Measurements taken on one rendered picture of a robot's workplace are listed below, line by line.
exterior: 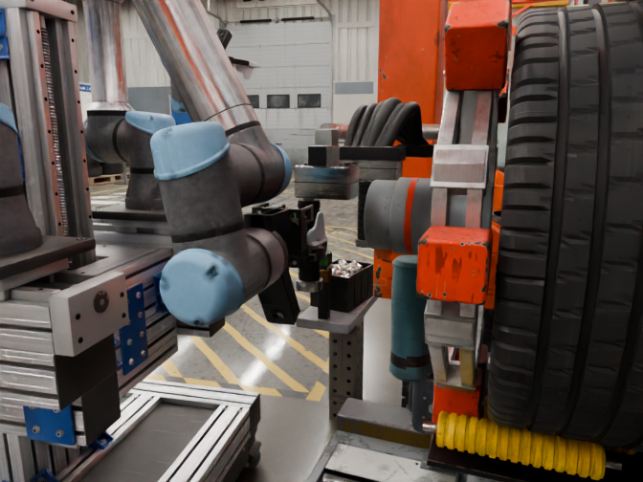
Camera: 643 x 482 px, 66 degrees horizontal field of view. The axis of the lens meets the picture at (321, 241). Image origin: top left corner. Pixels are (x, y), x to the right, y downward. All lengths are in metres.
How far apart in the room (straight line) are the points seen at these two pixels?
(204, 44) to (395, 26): 0.87
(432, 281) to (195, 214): 0.26
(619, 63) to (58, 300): 0.76
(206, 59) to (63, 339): 0.44
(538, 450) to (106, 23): 1.27
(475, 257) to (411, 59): 0.93
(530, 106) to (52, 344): 0.71
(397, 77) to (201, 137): 0.98
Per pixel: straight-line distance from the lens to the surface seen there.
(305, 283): 0.80
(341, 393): 1.81
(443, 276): 0.56
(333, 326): 1.50
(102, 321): 0.85
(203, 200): 0.48
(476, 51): 0.69
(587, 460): 0.90
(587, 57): 0.67
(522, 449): 0.89
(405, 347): 1.08
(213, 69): 0.63
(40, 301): 0.84
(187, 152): 0.49
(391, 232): 0.86
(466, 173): 0.63
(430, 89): 1.40
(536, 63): 0.66
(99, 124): 1.37
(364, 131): 0.73
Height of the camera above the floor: 1.00
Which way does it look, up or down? 12 degrees down
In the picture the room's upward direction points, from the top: straight up
